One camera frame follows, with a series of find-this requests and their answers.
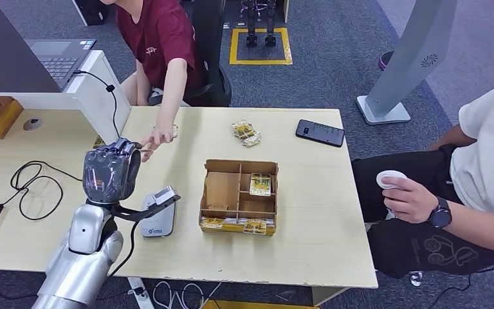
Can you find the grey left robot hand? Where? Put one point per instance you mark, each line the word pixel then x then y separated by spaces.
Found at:
pixel 110 172

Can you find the left hand with wristwatch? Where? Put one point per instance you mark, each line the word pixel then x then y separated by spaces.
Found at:
pixel 409 200

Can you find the person's left hand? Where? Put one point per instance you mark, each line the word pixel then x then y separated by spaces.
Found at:
pixel 155 138

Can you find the white remote controller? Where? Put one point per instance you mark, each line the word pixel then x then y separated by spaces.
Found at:
pixel 387 175

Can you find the bare right forearm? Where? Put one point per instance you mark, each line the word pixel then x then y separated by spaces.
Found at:
pixel 449 138

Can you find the person's right forearm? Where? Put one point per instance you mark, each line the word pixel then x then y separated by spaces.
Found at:
pixel 144 89

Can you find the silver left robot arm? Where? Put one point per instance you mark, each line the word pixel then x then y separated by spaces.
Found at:
pixel 81 256

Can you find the person's left forearm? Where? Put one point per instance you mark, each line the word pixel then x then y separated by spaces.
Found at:
pixel 172 94

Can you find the left forearm with wristwatch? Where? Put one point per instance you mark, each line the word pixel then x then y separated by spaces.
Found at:
pixel 481 228

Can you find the small yellow printed card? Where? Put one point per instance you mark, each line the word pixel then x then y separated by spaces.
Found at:
pixel 98 141

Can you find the grey card reader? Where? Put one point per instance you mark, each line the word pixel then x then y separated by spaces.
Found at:
pixel 159 224

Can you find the person with wristwatch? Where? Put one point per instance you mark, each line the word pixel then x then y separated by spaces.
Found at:
pixel 485 162

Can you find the yellow room key card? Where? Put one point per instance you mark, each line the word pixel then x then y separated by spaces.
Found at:
pixel 212 223
pixel 260 184
pixel 255 227

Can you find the black wristwatch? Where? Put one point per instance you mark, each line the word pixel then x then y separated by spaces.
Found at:
pixel 440 215

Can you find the white desk riser shelf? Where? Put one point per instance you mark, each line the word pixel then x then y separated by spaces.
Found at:
pixel 93 98

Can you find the chair caster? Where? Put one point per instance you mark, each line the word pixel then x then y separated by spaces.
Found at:
pixel 415 279

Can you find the wooden compartment box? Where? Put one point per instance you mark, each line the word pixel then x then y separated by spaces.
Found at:
pixel 221 192

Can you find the grey desk grommet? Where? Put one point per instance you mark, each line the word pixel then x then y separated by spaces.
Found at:
pixel 32 124

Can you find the black smartphone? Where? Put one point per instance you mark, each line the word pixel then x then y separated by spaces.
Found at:
pixel 320 133

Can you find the black office chair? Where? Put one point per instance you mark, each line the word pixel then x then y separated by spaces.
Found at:
pixel 208 25

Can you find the white table leg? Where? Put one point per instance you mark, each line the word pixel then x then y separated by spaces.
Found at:
pixel 326 295

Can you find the white power strip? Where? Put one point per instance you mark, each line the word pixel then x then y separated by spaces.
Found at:
pixel 143 299

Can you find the grey kiosk stand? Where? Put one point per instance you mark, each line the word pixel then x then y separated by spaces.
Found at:
pixel 404 64

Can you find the dark round base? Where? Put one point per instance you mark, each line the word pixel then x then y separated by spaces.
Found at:
pixel 384 59

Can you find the black cabinet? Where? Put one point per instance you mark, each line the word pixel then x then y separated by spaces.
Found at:
pixel 91 10

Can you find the black robot leg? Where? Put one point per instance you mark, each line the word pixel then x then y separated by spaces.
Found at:
pixel 251 25
pixel 271 25

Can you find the dark grey laptop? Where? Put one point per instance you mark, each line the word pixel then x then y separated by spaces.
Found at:
pixel 12 55

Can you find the pale wrist camera on bracket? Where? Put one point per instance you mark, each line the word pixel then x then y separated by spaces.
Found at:
pixel 166 196

